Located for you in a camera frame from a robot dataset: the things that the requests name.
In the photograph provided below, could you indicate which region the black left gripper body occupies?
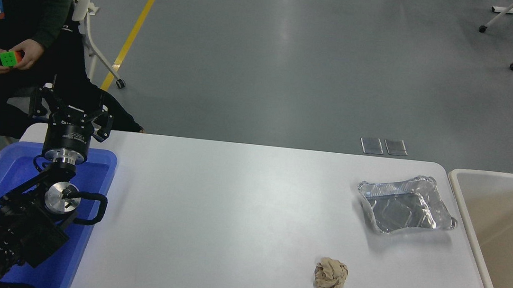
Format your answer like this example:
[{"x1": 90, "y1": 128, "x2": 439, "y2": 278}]
[{"x1": 41, "y1": 107, "x2": 97, "y2": 156}]

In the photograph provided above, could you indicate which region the multicoloured puzzle cube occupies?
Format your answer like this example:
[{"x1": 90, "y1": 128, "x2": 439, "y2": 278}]
[{"x1": 0, "y1": 49, "x2": 24, "y2": 69}]

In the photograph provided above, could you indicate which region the person's left hand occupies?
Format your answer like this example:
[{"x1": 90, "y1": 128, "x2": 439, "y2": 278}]
[{"x1": 7, "y1": 37, "x2": 48, "y2": 74}]

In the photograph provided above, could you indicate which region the blue plastic tray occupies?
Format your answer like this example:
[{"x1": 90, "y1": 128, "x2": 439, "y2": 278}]
[{"x1": 0, "y1": 138, "x2": 119, "y2": 288}]

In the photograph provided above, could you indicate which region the white wheeled office chair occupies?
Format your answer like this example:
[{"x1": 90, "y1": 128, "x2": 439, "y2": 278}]
[{"x1": 64, "y1": 0, "x2": 135, "y2": 91}]

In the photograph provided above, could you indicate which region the silver floor plate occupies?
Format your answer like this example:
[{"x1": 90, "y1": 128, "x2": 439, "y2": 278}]
[
  {"x1": 383, "y1": 138, "x2": 409, "y2": 157},
  {"x1": 359, "y1": 137, "x2": 385, "y2": 155}
]

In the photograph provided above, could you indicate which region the crumpled tan paper ball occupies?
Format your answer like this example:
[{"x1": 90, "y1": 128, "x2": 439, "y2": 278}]
[{"x1": 312, "y1": 257, "x2": 350, "y2": 288}]

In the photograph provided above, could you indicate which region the silver foil tray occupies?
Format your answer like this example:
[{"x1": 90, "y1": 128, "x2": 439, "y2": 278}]
[{"x1": 352, "y1": 169, "x2": 463, "y2": 243}]

